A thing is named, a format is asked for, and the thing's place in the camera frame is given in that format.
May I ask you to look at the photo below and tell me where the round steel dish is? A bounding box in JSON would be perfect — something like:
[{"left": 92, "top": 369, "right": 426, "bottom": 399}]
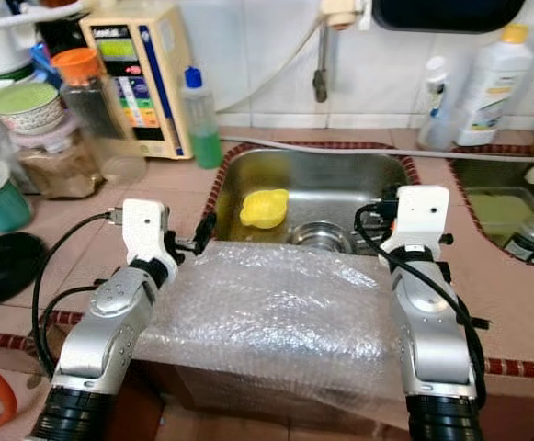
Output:
[{"left": 288, "top": 220, "right": 358, "bottom": 255}]

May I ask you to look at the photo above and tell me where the green soap bottle blue cap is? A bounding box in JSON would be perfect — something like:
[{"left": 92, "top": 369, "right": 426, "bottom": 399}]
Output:
[{"left": 182, "top": 66, "right": 223, "bottom": 169}]

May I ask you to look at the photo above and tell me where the large steel sink basin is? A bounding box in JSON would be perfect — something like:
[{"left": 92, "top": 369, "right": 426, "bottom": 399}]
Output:
[{"left": 207, "top": 147, "right": 419, "bottom": 256}]

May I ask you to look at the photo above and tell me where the clear plastic cup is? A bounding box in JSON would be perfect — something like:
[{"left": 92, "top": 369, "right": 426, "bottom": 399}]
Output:
[{"left": 416, "top": 106, "right": 462, "bottom": 153}]

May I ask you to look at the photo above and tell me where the small steel sink basin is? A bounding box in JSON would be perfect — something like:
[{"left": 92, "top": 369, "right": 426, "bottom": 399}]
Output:
[{"left": 450, "top": 152, "right": 534, "bottom": 269}]

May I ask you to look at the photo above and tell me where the clear bubble wrap sheet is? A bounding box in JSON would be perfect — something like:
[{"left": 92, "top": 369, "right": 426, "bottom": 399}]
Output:
[{"left": 133, "top": 241, "right": 424, "bottom": 428}]

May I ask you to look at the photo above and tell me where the pink lidded powder jar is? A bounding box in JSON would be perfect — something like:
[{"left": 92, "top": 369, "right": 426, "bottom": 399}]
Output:
[{"left": 14, "top": 119, "right": 102, "bottom": 198}]

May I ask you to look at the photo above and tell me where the small glass jar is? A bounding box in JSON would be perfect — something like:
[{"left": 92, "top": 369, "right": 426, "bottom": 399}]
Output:
[{"left": 504, "top": 220, "right": 534, "bottom": 267}]

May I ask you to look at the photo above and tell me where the white detergent bottle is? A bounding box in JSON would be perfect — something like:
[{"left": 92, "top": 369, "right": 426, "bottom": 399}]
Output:
[{"left": 455, "top": 23, "right": 534, "bottom": 148}]

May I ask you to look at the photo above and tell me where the thin white tube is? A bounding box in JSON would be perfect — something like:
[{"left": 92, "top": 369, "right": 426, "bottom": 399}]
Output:
[{"left": 216, "top": 23, "right": 323, "bottom": 116}]

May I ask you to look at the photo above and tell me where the clear jar with orange lid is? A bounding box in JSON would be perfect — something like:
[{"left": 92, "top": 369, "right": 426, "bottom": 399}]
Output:
[{"left": 52, "top": 46, "right": 143, "bottom": 185}]

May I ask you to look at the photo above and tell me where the teal cup with white funnel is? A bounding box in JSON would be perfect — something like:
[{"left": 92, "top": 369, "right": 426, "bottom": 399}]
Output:
[{"left": 0, "top": 161, "right": 42, "bottom": 233}]

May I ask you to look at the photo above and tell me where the black round kettle base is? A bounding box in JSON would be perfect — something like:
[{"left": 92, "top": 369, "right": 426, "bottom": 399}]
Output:
[{"left": 0, "top": 232, "right": 51, "bottom": 309}]

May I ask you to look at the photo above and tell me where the cream water ionizer machine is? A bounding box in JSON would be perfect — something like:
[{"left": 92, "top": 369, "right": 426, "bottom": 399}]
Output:
[{"left": 80, "top": 3, "right": 194, "bottom": 160}]

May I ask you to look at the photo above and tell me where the cream tap connector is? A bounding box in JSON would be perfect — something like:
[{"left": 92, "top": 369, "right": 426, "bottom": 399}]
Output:
[{"left": 320, "top": 0, "right": 373, "bottom": 30}]

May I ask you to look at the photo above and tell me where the black frying pan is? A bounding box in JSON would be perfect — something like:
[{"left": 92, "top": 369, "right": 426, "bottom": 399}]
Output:
[{"left": 372, "top": 0, "right": 529, "bottom": 33}]

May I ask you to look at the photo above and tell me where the patterned bowl with green lid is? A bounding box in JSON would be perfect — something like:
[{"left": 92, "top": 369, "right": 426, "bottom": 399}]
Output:
[{"left": 0, "top": 81, "right": 65, "bottom": 136}]

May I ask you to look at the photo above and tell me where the blue plastic object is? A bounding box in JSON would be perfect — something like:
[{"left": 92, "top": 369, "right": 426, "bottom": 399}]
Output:
[{"left": 30, "top": 41, "right": 63, "bottom": 85}]

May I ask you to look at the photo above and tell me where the black appliance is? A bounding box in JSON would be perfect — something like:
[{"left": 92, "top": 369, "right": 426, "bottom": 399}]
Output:
[{"left": 32, "top": 0, "right": 93, "bottom": 61}]

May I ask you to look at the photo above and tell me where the white pipe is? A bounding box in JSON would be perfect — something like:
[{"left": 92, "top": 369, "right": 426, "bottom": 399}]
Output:
[{"left": 0, "top": 0, "right": 93, "bottom": 36}]

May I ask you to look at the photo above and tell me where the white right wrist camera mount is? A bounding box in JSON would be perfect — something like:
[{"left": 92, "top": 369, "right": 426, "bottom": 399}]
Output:
[{"left": 381, "top": 184, "right": 451, "bottom": 258}]

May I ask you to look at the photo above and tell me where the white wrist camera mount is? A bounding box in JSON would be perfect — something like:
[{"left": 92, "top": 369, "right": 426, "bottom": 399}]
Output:
[
  {"left": 381, "top": 184, "right": 451, "bottom": 258},
  {"left": 121, "top": 198, "right": 171, "bottom": 267}
]

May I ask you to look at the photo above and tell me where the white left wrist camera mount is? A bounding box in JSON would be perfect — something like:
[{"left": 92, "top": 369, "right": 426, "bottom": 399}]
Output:
[{"left": 121, "top": 198, "right": 171, "bottom": 267}]

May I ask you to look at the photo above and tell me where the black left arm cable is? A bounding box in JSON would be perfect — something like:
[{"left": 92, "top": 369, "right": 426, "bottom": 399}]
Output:
[{"left": 30, "top": 209, "right": 128, "bottom": 378}]

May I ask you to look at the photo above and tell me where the grey wall tap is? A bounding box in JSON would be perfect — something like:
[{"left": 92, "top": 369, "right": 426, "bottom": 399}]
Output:
[{"left": 312, "top": 28, "right": 332, "bottom": 104}]

